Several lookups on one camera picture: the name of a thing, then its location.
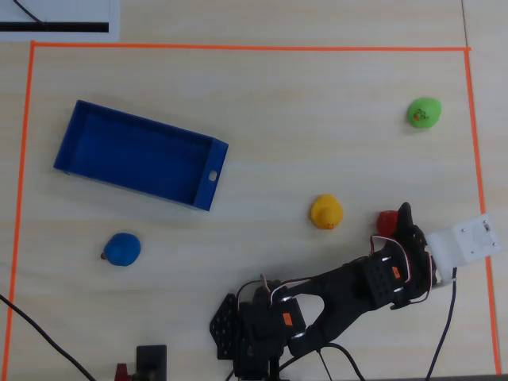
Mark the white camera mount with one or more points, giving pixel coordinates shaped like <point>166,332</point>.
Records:
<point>464,246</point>

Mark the white paper with black bar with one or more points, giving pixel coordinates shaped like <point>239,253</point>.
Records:
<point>79,12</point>

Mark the black camera stand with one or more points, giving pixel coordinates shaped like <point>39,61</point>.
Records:
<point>151,363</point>

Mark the red rubber duck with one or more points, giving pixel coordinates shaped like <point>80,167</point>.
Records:
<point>386,222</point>

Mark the orange tape strip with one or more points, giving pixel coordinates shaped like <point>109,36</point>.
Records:
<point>480,198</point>
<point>20,198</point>
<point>254,47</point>

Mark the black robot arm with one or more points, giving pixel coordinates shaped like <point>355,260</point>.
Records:
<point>333,285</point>

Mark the green rubber duck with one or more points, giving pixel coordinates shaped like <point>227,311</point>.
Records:
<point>424,113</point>

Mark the blue plastic box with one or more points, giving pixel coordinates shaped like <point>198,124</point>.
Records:
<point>139,155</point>

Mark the red stand knob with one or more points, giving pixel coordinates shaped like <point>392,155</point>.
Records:
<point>122,373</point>

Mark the blue rubber duck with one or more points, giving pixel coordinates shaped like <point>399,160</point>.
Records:
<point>122,250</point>

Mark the yellow rubber duck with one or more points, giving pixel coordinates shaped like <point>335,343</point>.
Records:
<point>326,212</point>

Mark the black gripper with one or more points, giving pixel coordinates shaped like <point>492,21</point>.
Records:
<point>409,230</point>

